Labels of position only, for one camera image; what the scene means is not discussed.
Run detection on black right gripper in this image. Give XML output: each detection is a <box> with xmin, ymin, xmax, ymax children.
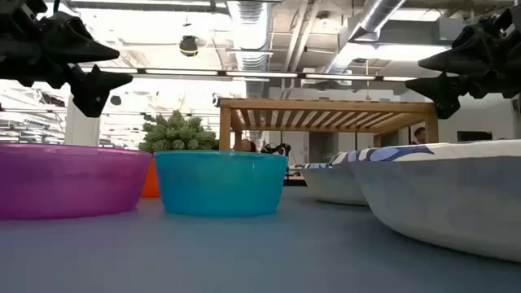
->
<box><xmin>404</xmin><ymin>3</ymin><xmax>521</xmax><ymax>120</ymax></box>

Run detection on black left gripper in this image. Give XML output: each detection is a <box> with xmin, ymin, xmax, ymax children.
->
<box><xmin>0</xmin><ymin>0</ymin><xmax>134</xmax><ymax>119</ymax></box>

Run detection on white bowl with blue pattern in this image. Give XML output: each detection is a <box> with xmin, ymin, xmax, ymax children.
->
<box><xmin>289</xmin><ymin>162</ymin><xmax>370</xmax><ymax>207</ymax></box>
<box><xmin>329</xmin><ymin>139</ymin><xmax>521</xmax><ymax>264</ymax></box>

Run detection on orange plastic bowl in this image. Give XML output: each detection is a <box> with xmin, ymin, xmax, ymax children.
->
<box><xmin>141</xmin><ymin>158</ymin><xmax>161</xmax><ymax>199</ymax></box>

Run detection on blue translucent plastic bowl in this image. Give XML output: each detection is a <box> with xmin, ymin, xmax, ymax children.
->
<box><xmin>154</xmin><ymin>150</ymin><xmax>289</xmax><ymax>217</ymax></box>

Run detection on wooden slatted shelf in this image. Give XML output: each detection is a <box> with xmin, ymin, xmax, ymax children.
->
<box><xmin>218</xmin><ymin>97</ymin><xmax>440</xmax><ymax>152</ymax></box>

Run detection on white column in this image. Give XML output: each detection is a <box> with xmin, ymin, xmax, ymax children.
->
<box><xmin>63</xmin><ymin>93</ymin><xmax>101</xmax><ymax>147</ymax></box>

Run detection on person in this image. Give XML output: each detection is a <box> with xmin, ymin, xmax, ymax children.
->
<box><xmin>234</xmin><ymin>138</ymin><xmax>258</xmax><ymax>153</ymax></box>
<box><xmin>409</xmin><ymin>126</ymin><xmax>427</xmax><ymax>146</ymax></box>

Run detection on green artificial succulent plant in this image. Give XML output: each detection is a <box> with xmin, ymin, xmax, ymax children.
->
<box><xmin>138</xmin><ymin>108</ymin><xmax>220</xmax><ymax>154</ymax></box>

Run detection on purple translucent plastic bowl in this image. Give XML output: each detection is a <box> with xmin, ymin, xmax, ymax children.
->
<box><xmin>0</xmin><ymin>142</ymin><xmax>153</xmax><ymax>221</ymax></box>

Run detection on long ceiling light strip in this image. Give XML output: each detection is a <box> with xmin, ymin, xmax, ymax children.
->
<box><xmin>80</xmin><ymin>67</ymin><xmax>420</xmax><ymax>83</ymax></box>

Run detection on black wall monitor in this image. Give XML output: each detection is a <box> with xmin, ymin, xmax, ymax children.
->
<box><xmin>456</xmin><ymin>130</ymin><xmax>493</xmax><ymax>143</ymax></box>

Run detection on silver ventilation duct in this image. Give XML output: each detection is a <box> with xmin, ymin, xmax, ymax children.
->
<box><xmin>323</xmin><ymin>0</ymin><xmax>408</xmax><ymax>75</ymax></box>

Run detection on black dome ceiling camera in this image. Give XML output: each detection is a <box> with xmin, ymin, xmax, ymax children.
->
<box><xmin>178</xmin><ymin>35</ymin><xmax>200</xmax><ymax>58</ymax></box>

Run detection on white ribbed ventilation duct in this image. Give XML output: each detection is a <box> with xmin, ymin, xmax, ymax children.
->
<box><xmin>225</xmin><ymin>0</ymin><xmax>273</xmax><ymax>72</ymax></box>

